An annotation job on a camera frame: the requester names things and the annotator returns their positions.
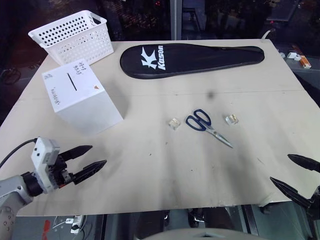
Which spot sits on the white perforated plastic basket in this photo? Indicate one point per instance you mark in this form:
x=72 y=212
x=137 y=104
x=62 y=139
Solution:
x=82 y=47

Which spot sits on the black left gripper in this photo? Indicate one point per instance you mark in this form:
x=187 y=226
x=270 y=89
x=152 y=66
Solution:
x=58 y=173

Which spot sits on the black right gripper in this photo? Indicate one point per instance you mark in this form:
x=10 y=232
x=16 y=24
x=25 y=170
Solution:
x=316 y=202

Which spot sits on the grey window post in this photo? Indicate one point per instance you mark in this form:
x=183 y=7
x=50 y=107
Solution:
x=176 y=20

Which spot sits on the clear small cube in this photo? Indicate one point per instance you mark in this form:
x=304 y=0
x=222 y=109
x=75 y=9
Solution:
x=174 y=123
x=230 y=120

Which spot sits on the small white box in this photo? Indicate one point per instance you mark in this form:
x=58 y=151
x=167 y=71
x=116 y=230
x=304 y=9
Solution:
x=294 y=55

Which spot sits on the black Kason racket cover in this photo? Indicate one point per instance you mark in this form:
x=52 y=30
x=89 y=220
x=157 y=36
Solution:
x=200 y=57

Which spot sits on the white power strip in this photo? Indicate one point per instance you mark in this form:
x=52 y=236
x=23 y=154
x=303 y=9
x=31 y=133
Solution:
x=72 y=222

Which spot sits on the white slotted cardboard box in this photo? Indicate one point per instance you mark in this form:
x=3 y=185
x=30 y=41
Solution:
x=87 y=110

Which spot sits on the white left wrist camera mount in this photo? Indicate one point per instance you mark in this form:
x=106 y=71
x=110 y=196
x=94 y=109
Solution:
x=41 y=155

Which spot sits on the orange and white box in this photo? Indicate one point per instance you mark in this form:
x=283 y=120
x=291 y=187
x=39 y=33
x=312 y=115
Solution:
x=306 y=62

